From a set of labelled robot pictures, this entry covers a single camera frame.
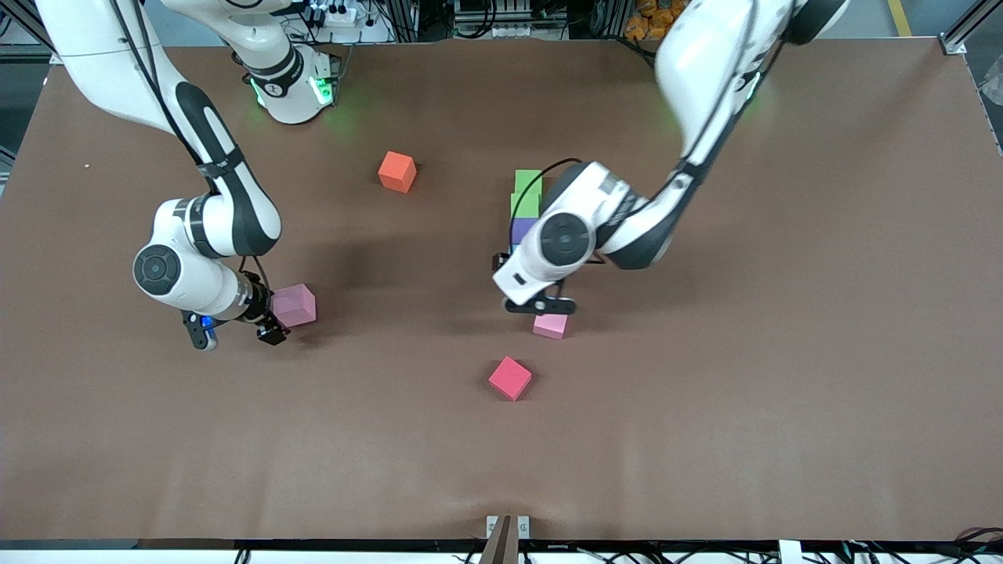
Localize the black silver electronics unit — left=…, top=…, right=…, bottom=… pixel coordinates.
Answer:
left=453, top=0, right=569, bottom=40

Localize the metal bracket with post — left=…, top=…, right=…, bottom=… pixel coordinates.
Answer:
left=486, top=515, right=530, bottom=564

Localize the white power strip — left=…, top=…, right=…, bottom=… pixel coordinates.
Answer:
left=308, top=0, right=361, bottom=26

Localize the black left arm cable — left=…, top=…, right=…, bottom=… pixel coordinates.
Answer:
left=531, top=157, right=585, bottom=208

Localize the red foam cube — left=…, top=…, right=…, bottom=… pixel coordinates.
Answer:
left=488, top=356, right=533, bottom=402

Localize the aluminium frame profile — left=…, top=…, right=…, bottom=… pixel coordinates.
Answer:
left=0, top=0, right=63, bottom=65
left=938, top=0, right=1003, bottom=56

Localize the brown table cover sheet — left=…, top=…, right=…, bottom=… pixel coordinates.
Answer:
left=0, top=35, right=1003, bottom=543

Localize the bag of oranges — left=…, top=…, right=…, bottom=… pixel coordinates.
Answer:
left=625, top=0, right=690, bottom=42

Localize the orange foam cube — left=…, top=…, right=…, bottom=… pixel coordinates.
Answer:
left=378, top=151, right=418, bottom=194

